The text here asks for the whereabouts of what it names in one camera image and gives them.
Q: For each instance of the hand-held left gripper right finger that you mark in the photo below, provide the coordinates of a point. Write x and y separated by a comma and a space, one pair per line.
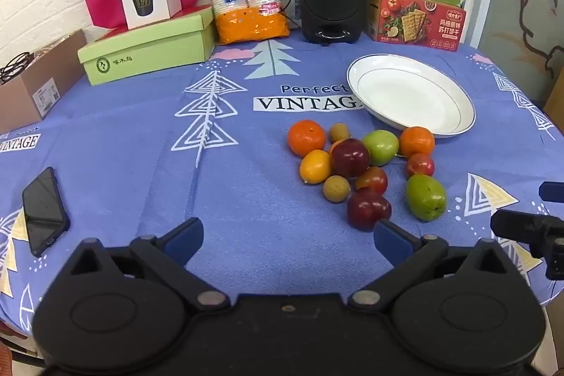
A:
392, 238

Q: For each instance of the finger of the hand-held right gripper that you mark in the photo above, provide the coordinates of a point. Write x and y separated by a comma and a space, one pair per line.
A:
553, 192
511, 224

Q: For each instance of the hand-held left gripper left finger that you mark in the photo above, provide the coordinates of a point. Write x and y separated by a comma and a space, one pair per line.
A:
185, 236

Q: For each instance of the small red fruit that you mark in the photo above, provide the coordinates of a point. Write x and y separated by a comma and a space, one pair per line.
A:
420, 165

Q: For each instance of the dark red plum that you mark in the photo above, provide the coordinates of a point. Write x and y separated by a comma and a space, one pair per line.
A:
368, 209
350, 159

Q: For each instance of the orange tangerine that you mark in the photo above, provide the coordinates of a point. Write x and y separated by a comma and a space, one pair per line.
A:
306, 138
417, 141

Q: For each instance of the small olive brown fruit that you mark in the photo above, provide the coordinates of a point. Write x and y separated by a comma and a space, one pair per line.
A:
339, 132

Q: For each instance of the white plate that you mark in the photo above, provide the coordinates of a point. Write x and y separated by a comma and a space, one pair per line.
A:
412, 96

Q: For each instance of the oval green fruit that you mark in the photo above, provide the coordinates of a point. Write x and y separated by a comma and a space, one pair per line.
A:
425, 198

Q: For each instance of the red orange fruit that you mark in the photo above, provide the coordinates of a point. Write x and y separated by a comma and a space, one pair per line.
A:
372, 180

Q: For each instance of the small tan fruit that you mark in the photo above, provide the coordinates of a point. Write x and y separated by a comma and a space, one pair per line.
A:
336, 189

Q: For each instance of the blue printed tablecloth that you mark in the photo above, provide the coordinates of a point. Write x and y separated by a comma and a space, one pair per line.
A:
246, 191

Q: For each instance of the round green fruit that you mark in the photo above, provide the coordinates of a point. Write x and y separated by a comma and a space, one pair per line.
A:
380, 147

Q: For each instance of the plain brown cardboard box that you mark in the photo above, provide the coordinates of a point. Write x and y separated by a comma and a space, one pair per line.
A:
556, 94

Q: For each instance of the yellow orange fruit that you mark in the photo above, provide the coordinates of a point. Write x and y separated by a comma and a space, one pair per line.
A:
315, 166

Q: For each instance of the small orange kumquat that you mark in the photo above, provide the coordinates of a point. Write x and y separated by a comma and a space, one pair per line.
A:
333, 146

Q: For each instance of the black smartphone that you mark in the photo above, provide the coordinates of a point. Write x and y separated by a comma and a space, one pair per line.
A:
44, 211

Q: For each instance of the green shoe box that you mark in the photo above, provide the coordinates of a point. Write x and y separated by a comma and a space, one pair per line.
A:
145, 54

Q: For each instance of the brown labelled cardboard box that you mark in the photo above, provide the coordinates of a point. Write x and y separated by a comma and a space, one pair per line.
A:
39, 89

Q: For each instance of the red cracker box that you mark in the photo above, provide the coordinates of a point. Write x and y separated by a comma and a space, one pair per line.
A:
414, 21

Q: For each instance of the red flat box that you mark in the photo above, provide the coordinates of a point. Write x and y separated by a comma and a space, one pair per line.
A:
196, 9

